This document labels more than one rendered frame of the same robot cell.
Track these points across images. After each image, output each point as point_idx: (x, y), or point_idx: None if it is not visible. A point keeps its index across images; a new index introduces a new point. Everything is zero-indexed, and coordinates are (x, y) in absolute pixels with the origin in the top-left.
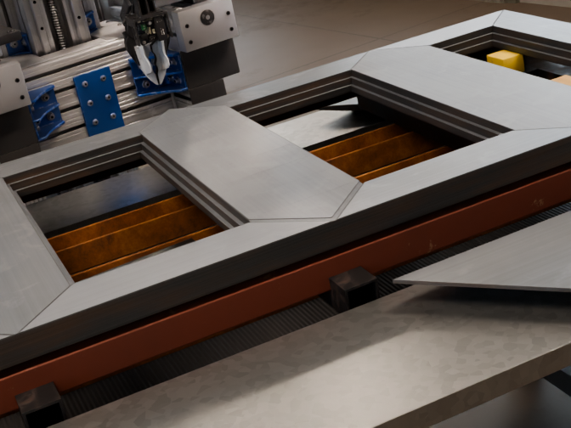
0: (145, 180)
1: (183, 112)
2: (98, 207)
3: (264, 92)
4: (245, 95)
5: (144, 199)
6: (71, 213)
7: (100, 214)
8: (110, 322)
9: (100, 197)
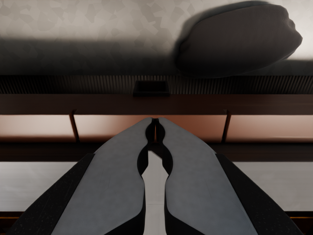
0: (116, 1)
1: (161, 183)
2: (47, 50)
3: (283, 200)
4: (264, 189)
5: (103, 72)
6: (11, 39)
7: (50, 74)
8: None
9: (49, 11)
